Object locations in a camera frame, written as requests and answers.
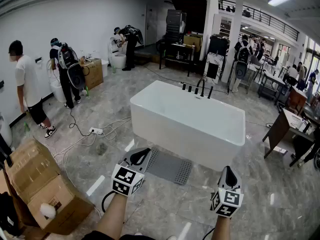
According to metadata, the black power cable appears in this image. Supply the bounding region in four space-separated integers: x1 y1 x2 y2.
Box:
68 107 92 137

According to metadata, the person's right forearm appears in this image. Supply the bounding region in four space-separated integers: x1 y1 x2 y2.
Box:
214 215 232 240

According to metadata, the white fluffy ball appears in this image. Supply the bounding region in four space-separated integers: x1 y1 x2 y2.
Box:
39 203 57 219

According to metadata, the white power cable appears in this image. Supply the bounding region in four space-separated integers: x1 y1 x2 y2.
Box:
49 115 132 211

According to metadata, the black balcony railing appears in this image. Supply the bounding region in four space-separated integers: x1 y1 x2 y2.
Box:
218 0 300 41

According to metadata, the black box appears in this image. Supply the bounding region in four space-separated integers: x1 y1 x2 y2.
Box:
208 34 230 57

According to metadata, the black metal shelf table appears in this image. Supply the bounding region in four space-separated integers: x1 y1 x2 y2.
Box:
159 42 196 77

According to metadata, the white rounded fixture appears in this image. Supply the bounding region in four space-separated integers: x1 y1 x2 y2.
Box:
0 112 13 149

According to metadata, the grey perforated bath mat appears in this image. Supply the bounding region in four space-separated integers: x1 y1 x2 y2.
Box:
145 147 193 186

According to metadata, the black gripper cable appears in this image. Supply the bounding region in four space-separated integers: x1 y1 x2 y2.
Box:
101 190 116 213
201 227 216 240

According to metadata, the chrome faucet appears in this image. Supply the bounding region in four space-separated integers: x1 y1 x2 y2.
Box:
79 50 97 62

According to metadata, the black bag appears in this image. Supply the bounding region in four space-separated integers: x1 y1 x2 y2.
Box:
0 191 21 237

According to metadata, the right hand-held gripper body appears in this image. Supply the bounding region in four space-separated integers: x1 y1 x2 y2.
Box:
210 186 245 219

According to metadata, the person's left forearm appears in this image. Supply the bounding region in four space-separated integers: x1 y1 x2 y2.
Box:
96 192 129 237

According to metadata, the white toilet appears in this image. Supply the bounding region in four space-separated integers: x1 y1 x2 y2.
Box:
108 36 127 69
47 58 67 104

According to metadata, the large crumpled cardboard box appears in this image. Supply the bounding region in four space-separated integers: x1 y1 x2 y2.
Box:
4 137 95 236

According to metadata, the white bathtub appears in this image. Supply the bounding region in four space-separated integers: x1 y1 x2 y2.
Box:
129 80 246 172

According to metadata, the marble pattern panel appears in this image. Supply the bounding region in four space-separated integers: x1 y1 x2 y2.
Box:
203 51 226 85

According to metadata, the white bin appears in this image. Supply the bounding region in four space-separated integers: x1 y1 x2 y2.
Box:
101 59 110 78

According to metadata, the brown cabinet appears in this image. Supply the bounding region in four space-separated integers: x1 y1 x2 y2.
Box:
287 85 308 115

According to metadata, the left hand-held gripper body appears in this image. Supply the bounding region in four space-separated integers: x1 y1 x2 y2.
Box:
111 160 145 197

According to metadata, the small cardboard box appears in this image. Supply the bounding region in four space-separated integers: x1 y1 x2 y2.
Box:
81 58 104 90

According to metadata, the flat cardboard box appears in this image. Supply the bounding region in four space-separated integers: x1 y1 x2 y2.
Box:
183 34 203 53

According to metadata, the white door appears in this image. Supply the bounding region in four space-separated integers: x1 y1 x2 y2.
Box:
145 5 159 47

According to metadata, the brown wooden desk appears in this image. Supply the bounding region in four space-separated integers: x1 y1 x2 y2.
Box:
262 108 316 167

